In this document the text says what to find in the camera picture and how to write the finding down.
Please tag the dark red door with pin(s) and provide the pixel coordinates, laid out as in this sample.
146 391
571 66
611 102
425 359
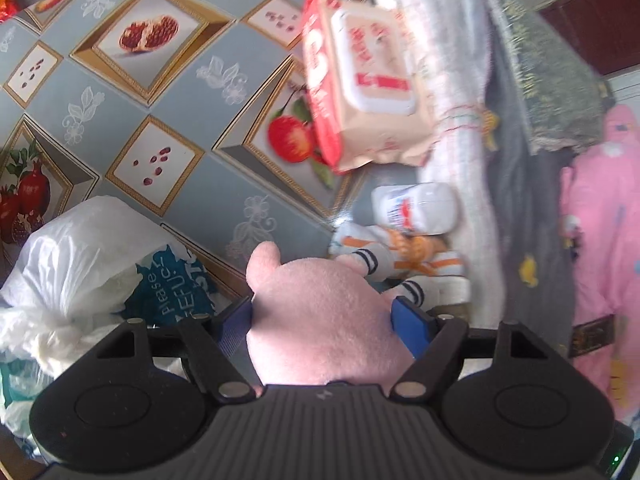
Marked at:
595 20

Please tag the white plastic bag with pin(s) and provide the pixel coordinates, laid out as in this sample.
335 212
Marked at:
80 255

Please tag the pink plush toy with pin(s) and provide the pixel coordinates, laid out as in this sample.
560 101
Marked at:
320 320

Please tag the grey bed sheet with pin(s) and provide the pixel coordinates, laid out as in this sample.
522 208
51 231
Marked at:
530 240

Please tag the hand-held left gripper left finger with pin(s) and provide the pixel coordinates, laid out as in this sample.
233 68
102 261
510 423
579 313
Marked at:
232 330

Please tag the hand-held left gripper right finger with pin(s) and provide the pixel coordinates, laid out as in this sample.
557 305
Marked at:
410 325

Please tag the orange white striped plush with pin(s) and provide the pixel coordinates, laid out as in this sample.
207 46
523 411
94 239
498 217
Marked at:
425 260

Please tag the pink garment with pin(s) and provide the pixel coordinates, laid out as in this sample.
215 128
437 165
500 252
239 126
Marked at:
605 220

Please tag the red wet wipes pack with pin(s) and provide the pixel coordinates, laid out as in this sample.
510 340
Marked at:
370 75

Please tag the white striped towel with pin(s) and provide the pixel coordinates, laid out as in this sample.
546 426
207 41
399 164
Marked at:
450 85

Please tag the fruit print tablecloth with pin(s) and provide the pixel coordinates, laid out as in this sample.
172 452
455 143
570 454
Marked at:
200 110

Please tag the green leaf pattern pillow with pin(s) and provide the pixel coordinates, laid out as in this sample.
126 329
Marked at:
550 85

